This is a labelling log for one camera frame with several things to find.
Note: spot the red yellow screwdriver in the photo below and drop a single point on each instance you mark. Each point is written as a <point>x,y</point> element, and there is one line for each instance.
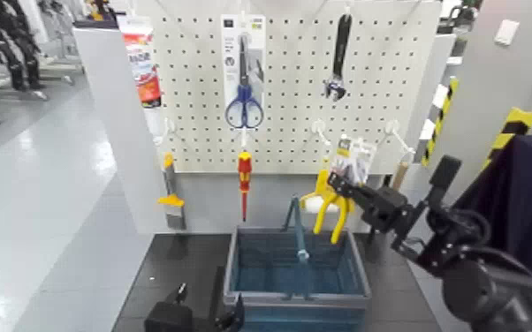
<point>244,171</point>

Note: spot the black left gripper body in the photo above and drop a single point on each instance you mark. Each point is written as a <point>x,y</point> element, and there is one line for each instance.
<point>168,320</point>

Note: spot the black adjustable wrench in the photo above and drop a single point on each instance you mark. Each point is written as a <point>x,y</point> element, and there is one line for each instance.
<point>340,51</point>

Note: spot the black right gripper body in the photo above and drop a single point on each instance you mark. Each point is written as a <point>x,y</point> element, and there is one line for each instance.
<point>386,208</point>

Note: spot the yellow black hazard tape corner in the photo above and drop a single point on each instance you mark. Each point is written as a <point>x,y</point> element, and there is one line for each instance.
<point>519,118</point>

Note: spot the beige pegboard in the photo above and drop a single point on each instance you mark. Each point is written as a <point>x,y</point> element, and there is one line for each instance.
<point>294,116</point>

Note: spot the white wall switch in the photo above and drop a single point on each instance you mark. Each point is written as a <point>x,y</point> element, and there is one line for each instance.
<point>507,31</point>

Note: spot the yellow black hazard tape strip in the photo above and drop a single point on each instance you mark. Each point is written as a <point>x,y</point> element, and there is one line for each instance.
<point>440,120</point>

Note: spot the grey back panel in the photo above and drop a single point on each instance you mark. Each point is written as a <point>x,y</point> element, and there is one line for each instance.
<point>270,199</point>

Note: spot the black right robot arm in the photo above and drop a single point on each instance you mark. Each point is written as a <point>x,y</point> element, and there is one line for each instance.
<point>479,287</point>

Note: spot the white red sealant tube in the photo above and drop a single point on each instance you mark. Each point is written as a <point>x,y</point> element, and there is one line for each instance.
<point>143,69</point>

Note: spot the black background robot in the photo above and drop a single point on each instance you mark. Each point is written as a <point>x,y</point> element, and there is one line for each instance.
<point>8,37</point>

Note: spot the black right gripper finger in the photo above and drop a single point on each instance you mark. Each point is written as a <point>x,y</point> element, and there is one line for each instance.
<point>347,184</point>
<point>353,201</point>

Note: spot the white robot stand base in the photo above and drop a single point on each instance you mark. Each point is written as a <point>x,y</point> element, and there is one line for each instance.
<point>25,92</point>

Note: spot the white panel with tape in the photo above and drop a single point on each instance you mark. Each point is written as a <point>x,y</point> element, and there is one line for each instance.
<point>426,79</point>

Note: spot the blue scissors on package card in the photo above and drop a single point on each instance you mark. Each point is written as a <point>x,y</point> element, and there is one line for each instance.
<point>243,79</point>

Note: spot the white pegboard hook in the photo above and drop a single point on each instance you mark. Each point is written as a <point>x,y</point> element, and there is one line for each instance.
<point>398,136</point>
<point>244,137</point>
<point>166,130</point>
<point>348,6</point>
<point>320,131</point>

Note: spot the white side panel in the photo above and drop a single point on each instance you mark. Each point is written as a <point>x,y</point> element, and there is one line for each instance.
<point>117,153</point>

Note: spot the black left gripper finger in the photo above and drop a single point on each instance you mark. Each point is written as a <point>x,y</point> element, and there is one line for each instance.
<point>179,294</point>
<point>236,320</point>

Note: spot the dark navy cloth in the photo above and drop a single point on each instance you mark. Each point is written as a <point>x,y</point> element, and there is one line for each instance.
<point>526,199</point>

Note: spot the yellow white paint roller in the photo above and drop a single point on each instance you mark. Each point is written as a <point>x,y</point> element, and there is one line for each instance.
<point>310,204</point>

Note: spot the yellow pliers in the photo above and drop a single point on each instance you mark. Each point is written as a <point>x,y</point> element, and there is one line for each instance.
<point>324,208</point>

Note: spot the teal crate with grey rim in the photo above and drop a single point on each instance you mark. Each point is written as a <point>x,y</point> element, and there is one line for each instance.
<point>294,278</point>

